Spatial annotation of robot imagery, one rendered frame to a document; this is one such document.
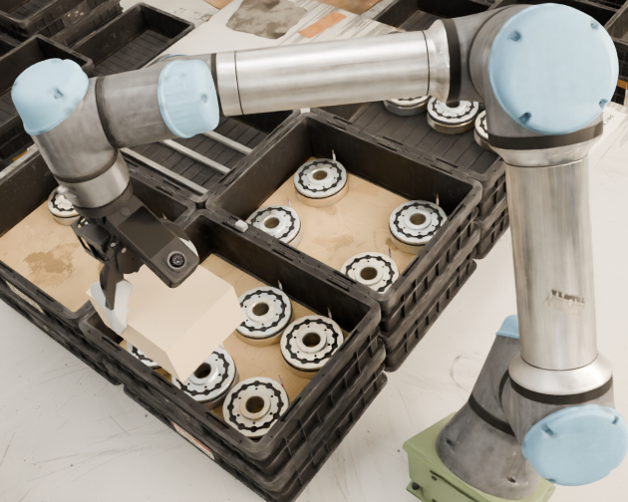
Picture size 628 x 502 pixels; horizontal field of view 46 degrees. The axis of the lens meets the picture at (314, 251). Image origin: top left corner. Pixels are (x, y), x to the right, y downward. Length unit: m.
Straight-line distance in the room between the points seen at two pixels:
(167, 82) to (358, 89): 0.23
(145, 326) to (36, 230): 0.66
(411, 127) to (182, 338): 0.80
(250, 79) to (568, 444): 0.54
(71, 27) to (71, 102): 2.09
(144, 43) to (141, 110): 2.08
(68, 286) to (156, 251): 0.61
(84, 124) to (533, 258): 0.48
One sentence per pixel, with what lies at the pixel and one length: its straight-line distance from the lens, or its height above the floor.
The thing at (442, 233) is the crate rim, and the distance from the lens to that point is 1.23.
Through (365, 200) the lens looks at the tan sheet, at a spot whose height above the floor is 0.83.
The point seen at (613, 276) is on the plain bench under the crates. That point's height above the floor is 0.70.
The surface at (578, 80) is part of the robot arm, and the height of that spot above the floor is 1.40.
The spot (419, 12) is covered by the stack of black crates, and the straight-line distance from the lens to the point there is 2.93.
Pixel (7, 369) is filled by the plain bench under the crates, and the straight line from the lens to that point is 1.58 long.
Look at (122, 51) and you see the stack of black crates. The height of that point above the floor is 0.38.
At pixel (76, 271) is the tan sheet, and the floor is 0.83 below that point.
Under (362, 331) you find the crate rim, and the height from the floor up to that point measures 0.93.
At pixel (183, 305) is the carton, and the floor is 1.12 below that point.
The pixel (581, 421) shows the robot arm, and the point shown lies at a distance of 0.89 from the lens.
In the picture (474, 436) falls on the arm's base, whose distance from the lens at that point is 1.07.
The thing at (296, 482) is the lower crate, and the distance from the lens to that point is 1.24.
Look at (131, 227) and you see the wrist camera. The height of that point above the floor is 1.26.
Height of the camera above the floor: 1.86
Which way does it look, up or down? 50 degrees down
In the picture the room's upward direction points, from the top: 12 degrees counter-clockwise
